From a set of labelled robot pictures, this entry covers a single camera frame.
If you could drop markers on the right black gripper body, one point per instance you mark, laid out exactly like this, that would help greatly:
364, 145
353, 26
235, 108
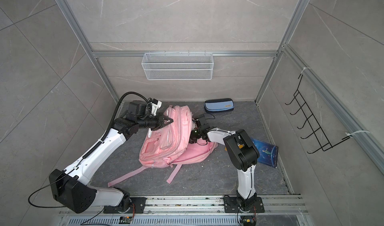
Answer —
195, 135

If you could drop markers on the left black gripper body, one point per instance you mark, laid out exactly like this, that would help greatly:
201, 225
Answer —
151, 121

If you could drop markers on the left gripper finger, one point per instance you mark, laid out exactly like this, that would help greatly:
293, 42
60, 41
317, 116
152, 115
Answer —
164, 124
165, 119

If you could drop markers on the pink school backpack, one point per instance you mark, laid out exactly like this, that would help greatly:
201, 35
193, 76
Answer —
170, 147

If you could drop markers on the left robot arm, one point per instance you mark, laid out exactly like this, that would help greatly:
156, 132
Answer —
70, 187

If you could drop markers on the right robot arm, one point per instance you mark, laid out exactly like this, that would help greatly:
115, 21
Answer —
242, 152

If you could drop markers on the blue pencil case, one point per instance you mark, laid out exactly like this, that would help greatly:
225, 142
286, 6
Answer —
219, 105

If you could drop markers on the blue Little Prince book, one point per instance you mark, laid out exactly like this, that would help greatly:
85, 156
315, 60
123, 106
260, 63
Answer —
268, 153

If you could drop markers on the white wire mesh basket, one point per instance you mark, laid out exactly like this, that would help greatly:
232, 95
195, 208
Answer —
178, 66

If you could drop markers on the aluminium mounting rail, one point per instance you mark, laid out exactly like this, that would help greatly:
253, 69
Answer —
212, 205

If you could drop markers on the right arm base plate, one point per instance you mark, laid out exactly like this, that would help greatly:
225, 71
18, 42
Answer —
237, 204

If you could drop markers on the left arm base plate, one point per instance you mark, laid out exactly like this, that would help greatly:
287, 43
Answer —
127, 206

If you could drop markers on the black wall hook rack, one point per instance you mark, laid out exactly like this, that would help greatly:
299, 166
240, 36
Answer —
311, 122

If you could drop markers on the white cable tie lower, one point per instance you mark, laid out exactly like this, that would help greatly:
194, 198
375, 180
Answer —
357, 132

